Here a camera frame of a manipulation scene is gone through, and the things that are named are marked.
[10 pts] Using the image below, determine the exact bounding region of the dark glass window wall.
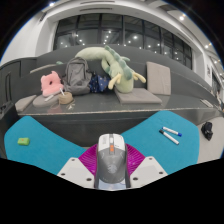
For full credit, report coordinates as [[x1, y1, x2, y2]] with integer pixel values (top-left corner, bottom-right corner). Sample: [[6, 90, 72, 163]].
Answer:
[[53, 13, 194, 70]]

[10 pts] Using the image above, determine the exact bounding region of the small grey seat cushion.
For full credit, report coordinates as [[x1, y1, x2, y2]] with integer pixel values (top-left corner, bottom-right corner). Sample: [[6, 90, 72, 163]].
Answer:
[[14, 94, 38, 113]]

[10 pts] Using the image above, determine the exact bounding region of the grey square upright cushion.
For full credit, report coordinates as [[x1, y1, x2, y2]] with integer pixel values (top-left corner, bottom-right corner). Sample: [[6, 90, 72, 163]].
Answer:
[[145, 61, 172, 96]]

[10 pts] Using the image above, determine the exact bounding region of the black suitcase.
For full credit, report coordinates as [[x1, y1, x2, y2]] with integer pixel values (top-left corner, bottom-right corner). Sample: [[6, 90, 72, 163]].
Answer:
[[0, 101, 16, 134]]

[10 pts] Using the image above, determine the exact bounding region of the green eraser block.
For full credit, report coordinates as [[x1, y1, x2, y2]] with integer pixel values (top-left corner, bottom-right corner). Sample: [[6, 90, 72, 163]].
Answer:
[[17, 137, 31, 146]]

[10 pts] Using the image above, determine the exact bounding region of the grey backpack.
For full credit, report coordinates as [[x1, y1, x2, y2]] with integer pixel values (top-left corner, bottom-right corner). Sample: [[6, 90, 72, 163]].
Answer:
[[61, 56, 93, 96]]

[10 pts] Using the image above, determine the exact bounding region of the grey round seat cushion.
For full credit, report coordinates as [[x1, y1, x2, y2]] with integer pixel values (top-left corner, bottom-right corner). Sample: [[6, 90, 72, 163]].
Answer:
[[32, 94, 61, 108]]

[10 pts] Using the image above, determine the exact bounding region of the tan round roll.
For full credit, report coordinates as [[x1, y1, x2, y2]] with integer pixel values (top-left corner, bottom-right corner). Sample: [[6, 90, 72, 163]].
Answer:
[[58, 91, 74, 105]]

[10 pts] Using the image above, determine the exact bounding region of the black bag on floor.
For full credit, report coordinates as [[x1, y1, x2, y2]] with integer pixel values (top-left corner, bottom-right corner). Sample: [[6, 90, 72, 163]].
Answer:
[[200, 121, 214, 141]]

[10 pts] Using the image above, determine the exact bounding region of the white marker with black cap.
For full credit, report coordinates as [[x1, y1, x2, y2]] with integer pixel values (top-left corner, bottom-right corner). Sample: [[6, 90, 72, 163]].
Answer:
[[158, 129, 180, 146]]

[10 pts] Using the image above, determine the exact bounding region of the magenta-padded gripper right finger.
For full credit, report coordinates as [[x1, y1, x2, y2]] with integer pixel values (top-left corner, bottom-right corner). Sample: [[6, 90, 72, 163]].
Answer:
[[124, 143, 168, 188]]

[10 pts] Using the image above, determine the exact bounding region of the dark blue patterned bag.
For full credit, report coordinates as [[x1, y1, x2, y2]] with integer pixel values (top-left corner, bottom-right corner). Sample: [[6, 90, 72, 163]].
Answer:
[[88, 73, 112, 94]]

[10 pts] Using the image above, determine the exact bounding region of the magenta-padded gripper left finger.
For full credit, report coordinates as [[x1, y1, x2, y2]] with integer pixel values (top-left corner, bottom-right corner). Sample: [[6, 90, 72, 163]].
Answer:
[[57, 143, 99, 188]]

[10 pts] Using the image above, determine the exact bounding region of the grey and white computer mouse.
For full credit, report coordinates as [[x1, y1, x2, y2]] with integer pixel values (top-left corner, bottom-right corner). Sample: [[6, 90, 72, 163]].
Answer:
[[95, 133, 128, 191]]

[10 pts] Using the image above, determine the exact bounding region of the pink plush toy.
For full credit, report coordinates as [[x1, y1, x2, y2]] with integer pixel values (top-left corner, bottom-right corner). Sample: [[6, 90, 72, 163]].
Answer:
[[40, 70, 65, 98]]

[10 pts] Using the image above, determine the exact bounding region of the grey flat seat cushion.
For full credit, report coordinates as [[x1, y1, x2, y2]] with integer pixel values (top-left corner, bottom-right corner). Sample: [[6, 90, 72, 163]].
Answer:
[[113, 87, 163, 105]]

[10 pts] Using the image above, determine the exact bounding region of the green dragon plush toy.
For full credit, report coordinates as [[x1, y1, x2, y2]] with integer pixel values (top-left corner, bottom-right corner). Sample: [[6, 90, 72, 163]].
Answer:
[[74, 44, 147, 94]]

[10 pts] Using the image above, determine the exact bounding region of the dark grey bench seating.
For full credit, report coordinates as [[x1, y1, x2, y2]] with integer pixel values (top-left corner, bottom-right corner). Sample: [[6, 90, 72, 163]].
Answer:
[[0, 44, 224, 148]]

